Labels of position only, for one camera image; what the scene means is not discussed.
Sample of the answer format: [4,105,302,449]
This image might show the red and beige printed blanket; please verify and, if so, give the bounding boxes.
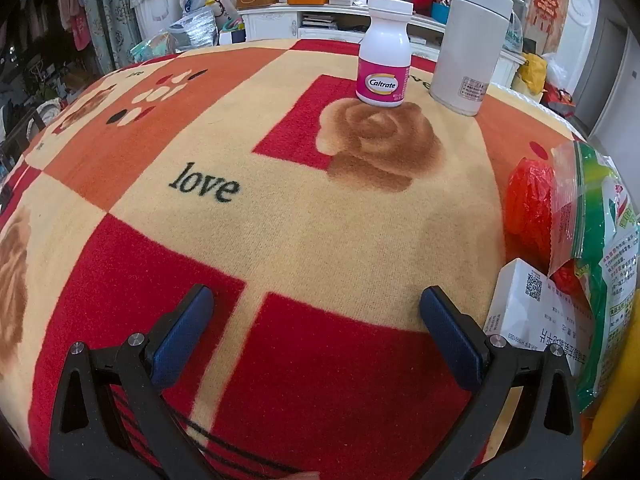
[0,37,601,480]

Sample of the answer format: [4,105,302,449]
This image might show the pink hanging clothes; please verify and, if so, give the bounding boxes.
[57,0,93,51]

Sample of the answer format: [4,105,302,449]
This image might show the yellow plastic bag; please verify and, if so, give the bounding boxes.
[517,52,548,96]

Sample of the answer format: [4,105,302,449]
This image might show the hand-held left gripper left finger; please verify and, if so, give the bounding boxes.
[48,284,217,480]

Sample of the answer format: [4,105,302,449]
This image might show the green and white snack wrapper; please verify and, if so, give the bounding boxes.
[547,140,640,413]

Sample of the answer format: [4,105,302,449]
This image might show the silver foil bag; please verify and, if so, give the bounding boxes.
[170,10,219,51]

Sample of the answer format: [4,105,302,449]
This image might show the teal plastic package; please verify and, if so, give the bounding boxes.
[131,32,183,63]

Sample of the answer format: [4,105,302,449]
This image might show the red plastic bag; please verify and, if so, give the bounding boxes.
[505,156,586,303]

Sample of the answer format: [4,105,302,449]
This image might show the white pink-label pill bottle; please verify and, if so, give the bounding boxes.
[355,0,415,108]

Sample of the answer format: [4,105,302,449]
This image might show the white medicine box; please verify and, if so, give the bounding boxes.
[482,257,596,376]

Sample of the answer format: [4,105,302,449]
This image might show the grey floral curtain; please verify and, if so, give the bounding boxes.
[80,0,146,73]

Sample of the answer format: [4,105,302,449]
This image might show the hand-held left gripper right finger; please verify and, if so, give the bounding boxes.
[415,285,585,480]

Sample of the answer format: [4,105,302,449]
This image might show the orange snack packet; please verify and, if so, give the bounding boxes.
[580,290,640,476]

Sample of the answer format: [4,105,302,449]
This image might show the white TV cabinet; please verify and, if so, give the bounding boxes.
[237,2,526,88]

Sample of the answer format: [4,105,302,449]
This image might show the white door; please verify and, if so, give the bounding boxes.
[552,0,616,126]

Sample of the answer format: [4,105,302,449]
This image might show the red gift bag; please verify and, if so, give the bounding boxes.
[542,85,576,116]

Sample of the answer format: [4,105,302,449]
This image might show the white thermos bottle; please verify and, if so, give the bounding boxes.
[429,0,516,117]

